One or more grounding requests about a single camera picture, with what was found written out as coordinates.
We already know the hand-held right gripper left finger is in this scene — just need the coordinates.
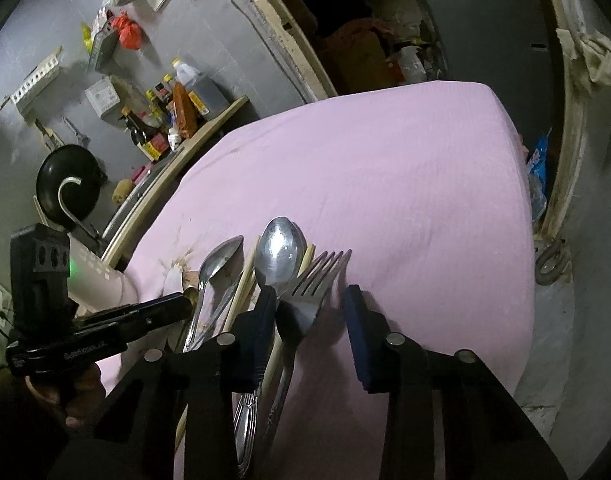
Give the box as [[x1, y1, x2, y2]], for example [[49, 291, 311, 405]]
[[50, 285, 279, 480]]

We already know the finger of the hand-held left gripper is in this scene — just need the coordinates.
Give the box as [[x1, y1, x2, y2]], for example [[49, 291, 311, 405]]
[[92, 309, 194, 343], [73, 292, 192, 332]]

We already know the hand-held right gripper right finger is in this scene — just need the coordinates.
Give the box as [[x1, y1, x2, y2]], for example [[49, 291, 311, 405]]
[[343, 284, 569, 480]]

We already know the metal fork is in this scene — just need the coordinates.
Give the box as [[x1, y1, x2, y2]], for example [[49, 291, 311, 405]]
[[257, 248, 352, 461]]

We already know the small metal spoon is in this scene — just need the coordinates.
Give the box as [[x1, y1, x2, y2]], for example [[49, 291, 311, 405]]
[[182, 235, 245, 353]]

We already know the large metal spoon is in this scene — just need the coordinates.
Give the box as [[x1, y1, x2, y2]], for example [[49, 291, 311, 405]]
[[234, 216, 309, 466]]

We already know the person's left hand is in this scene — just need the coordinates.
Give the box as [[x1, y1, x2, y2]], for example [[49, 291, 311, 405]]
[[26, 361, 107, 429]]

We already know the white cylindrical container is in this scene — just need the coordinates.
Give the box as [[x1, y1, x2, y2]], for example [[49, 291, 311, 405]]
[[67, 237, 139, 311]]

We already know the black wok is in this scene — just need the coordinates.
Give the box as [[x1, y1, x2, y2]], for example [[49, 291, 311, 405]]
[[36, 144, 108, 241]]

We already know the pink floral tablecloth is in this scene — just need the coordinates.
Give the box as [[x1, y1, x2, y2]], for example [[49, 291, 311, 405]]
[[96, 80, 536, 480]]

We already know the large dark soy sauce bottle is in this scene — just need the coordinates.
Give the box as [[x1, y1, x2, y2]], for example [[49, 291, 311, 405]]
[[120, 107, 162, 162]]

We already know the white carton box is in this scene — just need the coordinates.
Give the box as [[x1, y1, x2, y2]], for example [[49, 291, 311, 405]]
[[84, 76, 124, 122]]

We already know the yellow-capped sauce bottle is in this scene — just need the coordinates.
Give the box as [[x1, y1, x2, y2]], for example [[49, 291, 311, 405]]
[[144, 89, 169, 128]]

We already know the metal shackle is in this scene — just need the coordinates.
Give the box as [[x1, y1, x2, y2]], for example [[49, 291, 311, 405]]
[[534, 239, 572, 287]]

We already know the orange seasoning packet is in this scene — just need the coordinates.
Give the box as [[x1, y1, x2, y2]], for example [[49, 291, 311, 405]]
[[172, 82, 199, 140]]

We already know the large cooking oil bottle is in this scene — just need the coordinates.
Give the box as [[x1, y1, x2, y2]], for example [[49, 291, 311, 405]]
[[172, 57, 231, 121]]

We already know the blue packet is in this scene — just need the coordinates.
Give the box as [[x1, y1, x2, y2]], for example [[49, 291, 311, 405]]
[[527, 131, 552, 224]]

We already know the red plastic bag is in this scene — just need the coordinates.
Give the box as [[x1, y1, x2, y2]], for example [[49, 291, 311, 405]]
[[110, 11, 143, 51]]

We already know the brown cardboard box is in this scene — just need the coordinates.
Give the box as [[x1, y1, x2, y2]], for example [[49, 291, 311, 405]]
[[313, 17, 401, 94]]

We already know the grey cabinet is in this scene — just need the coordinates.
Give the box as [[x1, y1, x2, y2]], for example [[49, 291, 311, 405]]
[[420, 0, 561, 128]]

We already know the black bag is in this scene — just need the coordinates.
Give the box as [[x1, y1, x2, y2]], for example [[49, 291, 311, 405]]
[[302, 0, 372, 38]]

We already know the beige rag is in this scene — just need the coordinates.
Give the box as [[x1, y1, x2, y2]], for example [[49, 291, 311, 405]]
[[555, 27, 611, 95]]

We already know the white perforated wall rack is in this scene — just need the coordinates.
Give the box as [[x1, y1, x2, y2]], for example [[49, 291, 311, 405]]
[[10, 47, 64, 112]]

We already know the metal wall shelf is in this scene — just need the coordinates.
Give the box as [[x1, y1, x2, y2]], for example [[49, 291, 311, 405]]
[[88, 25, 120, 73]]

